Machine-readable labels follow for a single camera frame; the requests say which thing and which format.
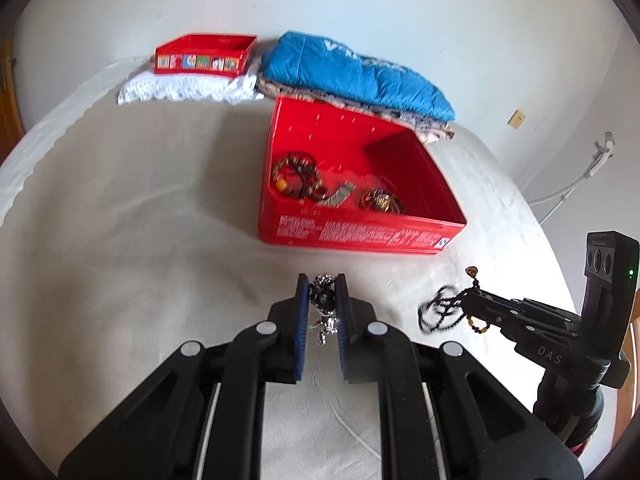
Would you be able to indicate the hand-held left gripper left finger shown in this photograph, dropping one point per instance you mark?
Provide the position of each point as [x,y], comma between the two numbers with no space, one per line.
[301,330]

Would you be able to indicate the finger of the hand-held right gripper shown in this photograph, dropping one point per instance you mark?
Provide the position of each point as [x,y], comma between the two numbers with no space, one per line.
[495,312]

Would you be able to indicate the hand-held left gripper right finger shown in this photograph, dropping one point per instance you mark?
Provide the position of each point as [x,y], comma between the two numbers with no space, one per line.
[342,330]

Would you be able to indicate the large red box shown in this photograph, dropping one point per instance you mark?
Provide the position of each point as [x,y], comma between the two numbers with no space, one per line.
[350,232]

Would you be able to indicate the brown wooden furniture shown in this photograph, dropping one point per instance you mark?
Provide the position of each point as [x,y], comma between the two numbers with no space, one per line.
[631,400]

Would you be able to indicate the gold and red bangle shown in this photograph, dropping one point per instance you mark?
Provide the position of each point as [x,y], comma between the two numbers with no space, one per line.
[380,201]

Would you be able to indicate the beige floral quilt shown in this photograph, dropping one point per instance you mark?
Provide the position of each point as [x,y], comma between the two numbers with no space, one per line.
[435,132]

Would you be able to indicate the blue quilted jacket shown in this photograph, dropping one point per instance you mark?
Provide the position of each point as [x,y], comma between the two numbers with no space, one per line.
[350,75]

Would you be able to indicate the white lace cloth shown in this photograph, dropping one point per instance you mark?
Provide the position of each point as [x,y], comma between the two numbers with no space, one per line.
[175,89]

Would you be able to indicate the brown wooden door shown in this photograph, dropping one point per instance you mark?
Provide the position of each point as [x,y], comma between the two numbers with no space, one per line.
[7,110]

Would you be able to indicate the white wall pipe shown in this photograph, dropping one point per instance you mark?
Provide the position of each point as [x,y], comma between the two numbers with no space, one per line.
[600,157]

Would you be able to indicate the beige wall socket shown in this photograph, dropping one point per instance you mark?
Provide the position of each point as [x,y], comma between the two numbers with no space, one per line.
[516,118]

